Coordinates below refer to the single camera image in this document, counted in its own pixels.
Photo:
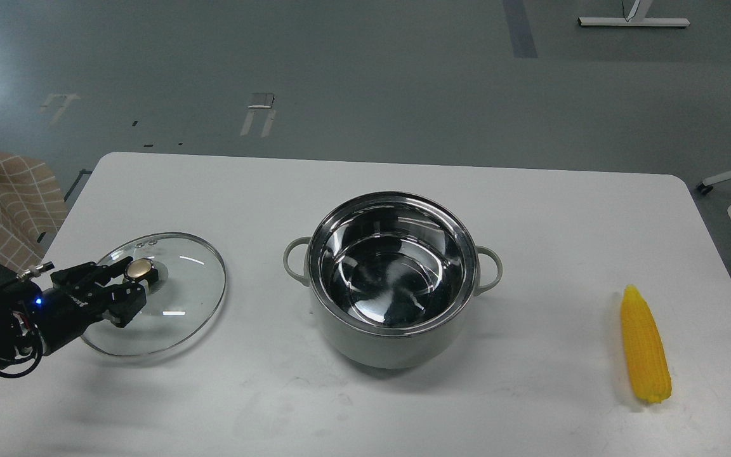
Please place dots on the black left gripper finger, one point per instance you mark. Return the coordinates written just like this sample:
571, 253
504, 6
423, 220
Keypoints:
122, 303
86, 275

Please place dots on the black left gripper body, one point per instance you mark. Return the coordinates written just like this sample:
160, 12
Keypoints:
67, 311

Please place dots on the glass pot lid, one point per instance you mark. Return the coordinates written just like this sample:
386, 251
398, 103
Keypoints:
184, 278

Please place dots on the yellow corn cob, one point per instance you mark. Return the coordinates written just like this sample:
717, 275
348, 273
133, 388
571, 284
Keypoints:
646, 362

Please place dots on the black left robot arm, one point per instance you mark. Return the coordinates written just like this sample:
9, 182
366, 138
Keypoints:
21, 350

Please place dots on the grey stainless steel pot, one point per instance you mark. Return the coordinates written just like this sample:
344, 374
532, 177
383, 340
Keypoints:
392, 275

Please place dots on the white desk leg base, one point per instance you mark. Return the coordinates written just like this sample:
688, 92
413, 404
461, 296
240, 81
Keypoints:
636, 17

